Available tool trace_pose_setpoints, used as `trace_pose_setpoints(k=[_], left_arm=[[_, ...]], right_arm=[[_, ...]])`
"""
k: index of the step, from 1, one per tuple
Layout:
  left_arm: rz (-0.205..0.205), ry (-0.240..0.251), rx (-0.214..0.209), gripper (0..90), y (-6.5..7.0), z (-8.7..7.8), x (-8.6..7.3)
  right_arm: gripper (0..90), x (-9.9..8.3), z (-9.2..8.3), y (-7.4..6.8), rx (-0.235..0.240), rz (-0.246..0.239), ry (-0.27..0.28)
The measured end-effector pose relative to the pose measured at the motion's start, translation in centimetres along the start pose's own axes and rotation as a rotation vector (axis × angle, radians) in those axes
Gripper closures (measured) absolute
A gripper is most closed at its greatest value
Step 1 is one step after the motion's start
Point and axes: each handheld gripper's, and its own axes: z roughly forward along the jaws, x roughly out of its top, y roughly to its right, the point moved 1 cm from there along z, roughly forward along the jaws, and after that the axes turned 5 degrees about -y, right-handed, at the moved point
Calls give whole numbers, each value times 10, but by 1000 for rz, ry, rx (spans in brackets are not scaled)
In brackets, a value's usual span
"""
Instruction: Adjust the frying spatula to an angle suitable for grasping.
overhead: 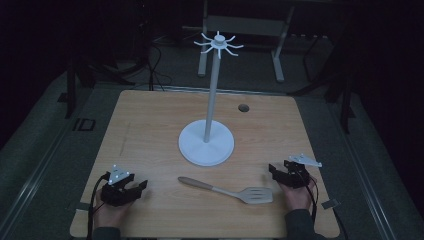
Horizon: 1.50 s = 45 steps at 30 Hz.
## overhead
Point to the black rectangular floor bracket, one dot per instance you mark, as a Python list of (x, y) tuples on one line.
[(84, 124)]

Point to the white hook stand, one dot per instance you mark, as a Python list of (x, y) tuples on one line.
[(206, 143)]

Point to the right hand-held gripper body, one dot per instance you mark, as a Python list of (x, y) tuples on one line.
[(296, 176)]

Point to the black metal stand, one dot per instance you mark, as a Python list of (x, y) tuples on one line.
[(70, 90), (345, 100)]

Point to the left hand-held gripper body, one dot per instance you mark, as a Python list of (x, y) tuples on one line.
[(115, 195)]

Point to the person's left hand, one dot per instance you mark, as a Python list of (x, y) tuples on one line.
[(110, 215)]

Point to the person's right hand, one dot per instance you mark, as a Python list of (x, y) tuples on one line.
[(298, 198)]

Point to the white metal table frame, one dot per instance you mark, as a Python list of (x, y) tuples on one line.
[(245, 26)]

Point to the grey tape strip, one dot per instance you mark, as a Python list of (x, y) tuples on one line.
[(82, 206), (330, 203)]

